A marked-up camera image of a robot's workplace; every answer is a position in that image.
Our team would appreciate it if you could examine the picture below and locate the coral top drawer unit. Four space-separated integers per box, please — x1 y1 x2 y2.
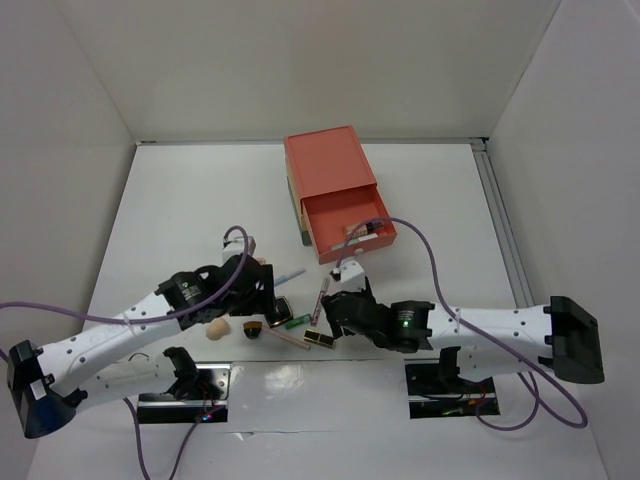
284 125 377 201

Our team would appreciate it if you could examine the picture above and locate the green bottom drawer unit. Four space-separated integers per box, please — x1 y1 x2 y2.
287 180 312 246

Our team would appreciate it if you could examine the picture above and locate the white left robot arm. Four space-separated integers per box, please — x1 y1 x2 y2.
7 255 275 439

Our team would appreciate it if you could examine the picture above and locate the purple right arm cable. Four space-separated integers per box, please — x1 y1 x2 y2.
335 217 589 431

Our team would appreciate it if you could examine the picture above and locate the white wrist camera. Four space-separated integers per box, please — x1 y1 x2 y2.
330 260 366 292
222 236 256 262

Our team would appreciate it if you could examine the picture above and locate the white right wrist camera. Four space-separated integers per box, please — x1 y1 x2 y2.
330 260 366 292

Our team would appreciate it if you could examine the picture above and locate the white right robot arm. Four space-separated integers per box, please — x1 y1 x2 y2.
321 287 605 392

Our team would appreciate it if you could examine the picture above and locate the green lipstick tube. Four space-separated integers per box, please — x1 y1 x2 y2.
284 314 312 330

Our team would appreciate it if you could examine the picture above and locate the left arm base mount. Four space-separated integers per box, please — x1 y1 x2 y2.
136 347 231 424

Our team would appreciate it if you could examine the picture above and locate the black gold lipstick case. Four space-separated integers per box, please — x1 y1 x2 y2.
303 329 335 349

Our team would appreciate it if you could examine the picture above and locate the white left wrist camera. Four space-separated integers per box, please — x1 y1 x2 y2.
222 236 256 262

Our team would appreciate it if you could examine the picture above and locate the pink handled makeup brush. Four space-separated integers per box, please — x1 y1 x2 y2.
243 321 311 351

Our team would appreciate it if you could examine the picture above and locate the red lip gloss tube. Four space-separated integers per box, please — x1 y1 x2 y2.
310 276 331 326

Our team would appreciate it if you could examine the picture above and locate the aluminium rail at table edge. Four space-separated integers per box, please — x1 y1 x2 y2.
470 137 535 307

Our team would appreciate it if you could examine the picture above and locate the teardrop beige makeup sponge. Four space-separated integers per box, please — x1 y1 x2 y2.
205 317 231 341

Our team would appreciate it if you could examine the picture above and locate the beige foundation pump bottle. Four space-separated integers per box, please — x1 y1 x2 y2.
343 220 383 238

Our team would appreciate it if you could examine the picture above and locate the black gold square compact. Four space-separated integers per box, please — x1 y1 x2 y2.
270 296 293 328

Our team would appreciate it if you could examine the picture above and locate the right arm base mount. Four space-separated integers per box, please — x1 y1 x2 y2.
404 358 500 419

